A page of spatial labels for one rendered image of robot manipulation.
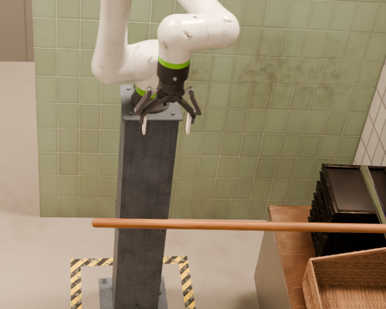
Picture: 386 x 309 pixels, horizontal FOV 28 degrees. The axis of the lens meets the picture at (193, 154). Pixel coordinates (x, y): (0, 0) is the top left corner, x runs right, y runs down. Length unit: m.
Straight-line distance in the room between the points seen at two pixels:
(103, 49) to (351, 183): 1.18
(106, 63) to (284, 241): 1.16
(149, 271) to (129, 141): 0.75
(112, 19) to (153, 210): 0.92
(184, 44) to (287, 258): 1.40
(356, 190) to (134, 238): 0.94
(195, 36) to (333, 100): 1.74
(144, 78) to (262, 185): 1.45
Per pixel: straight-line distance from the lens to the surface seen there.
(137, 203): 3.11
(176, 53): 2.13
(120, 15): 2.55
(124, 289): 3.50
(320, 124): 3.84
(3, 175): 4.38
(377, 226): 2.57
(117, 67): 2.68
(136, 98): 2.85
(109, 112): 3.65
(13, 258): 3.94
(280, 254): 3.26
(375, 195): 2.73
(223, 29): 2.14
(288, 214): 3.44
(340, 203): 3.08
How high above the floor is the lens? 2.92
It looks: 40 degrees down
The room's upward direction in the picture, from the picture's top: 8 degrees clockwise
